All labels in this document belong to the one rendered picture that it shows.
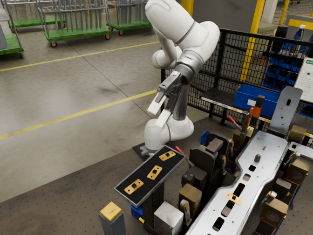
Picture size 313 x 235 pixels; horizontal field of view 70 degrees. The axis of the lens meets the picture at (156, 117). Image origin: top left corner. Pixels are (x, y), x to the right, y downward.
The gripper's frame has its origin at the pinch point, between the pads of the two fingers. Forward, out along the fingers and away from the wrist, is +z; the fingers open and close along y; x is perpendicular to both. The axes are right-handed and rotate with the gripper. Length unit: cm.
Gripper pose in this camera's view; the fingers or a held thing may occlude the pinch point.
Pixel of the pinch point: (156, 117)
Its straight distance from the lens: 75.8
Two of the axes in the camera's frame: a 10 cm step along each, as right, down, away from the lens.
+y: -1.6, -3.6, -9.2
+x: 8.5, 4.3, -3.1
